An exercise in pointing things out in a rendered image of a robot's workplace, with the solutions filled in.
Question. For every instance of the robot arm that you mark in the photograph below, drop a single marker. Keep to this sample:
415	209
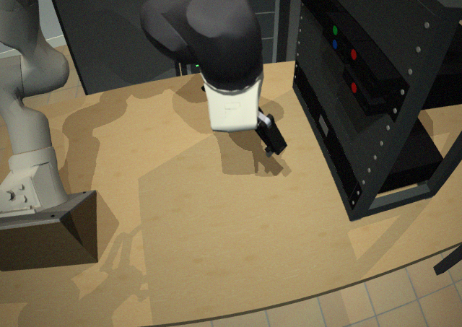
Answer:
222	36

